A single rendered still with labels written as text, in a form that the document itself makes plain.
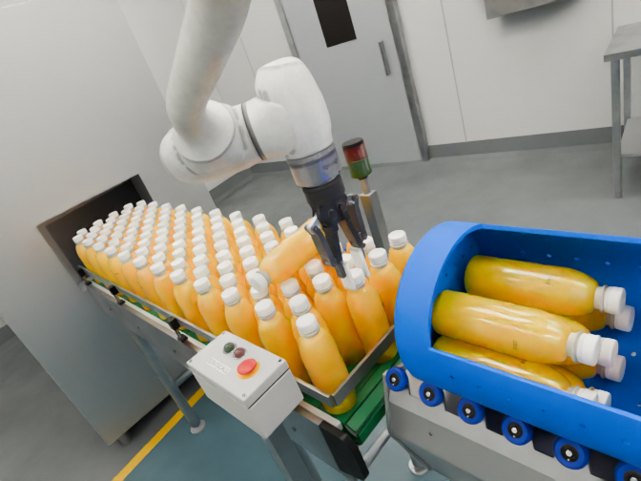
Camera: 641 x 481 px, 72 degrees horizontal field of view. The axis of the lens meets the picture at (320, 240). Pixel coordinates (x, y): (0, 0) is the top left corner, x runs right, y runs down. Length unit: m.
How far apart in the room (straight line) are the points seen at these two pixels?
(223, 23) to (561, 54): 3.62
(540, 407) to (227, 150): 0.57
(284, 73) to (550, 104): 3.50
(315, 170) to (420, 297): 0.27
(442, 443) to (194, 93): 0.71
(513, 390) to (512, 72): 3.59
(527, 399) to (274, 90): 0.56
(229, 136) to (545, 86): 3.53
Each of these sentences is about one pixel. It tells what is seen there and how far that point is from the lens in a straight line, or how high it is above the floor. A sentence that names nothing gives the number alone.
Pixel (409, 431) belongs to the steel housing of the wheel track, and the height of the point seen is 0.86.
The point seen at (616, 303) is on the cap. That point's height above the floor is 1.13.
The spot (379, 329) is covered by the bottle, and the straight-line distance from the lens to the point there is 0.94.
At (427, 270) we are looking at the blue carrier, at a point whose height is 1.21.
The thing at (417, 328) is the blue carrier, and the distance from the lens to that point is 0.68.
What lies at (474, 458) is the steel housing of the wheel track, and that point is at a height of 0.87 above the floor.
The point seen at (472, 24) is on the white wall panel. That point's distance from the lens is 4.09.
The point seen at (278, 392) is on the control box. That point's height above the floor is 1.06.
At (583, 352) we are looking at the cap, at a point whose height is 1.13.
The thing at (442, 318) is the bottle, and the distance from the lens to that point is 0.71.
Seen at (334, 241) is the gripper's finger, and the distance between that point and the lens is 0.83.
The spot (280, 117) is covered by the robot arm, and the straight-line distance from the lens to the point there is 0.73.
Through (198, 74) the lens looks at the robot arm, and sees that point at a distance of 0.56.
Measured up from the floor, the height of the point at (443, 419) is 0.92.
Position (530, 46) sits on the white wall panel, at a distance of 4.01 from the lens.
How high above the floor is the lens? 1.59
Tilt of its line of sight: 26 degrees down
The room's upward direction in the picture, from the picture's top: 21 degrees counter-clockwise
